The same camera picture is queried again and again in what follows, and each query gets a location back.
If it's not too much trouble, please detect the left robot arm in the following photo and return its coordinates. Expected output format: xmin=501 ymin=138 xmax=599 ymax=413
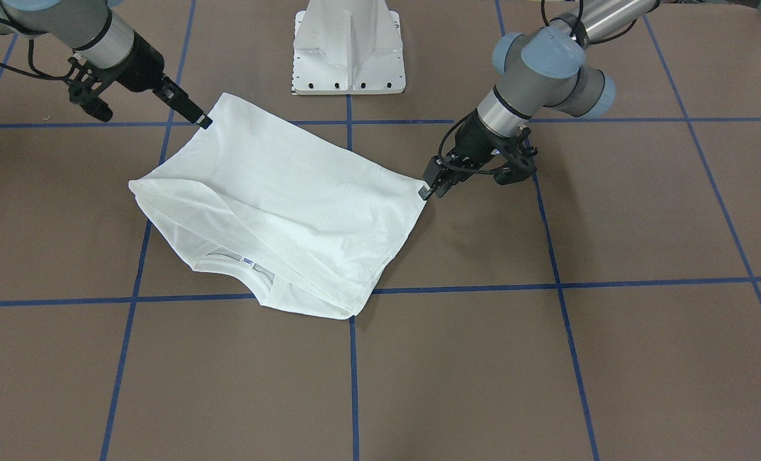
xmin=419 ymin=1 xmax=659 ymax=200

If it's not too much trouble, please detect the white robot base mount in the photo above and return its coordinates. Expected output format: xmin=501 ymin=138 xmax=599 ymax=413
xmin=291 ymin=1 xmax=406 ymax=95

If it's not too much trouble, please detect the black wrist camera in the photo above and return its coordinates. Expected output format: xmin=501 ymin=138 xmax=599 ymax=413
xmin=65 ymin=56 xmax=118 ymax=122
xmin=494 ymin=128 xmax=538 ymax=186

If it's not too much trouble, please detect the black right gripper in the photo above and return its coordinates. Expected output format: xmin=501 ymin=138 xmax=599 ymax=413
xmin=117 ymin=32 xmax=213 ymax=129

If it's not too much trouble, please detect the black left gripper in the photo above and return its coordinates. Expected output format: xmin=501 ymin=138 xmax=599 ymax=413
xmin=419 ymin=110 xmax=514 ymax=201

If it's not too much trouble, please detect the white long-sleeve printed shirt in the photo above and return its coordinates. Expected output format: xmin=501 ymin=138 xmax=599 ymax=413
xmin=129 ymin=93 xmax=425 ymax=319

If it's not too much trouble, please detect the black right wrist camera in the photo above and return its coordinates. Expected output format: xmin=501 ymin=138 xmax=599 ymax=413
xmin=65 ymin=56 xmax=118 ymax=122

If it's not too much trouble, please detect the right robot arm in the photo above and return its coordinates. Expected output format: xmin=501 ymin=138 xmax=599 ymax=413
xmin=0 ymin=1 xmax=211 ymax=129

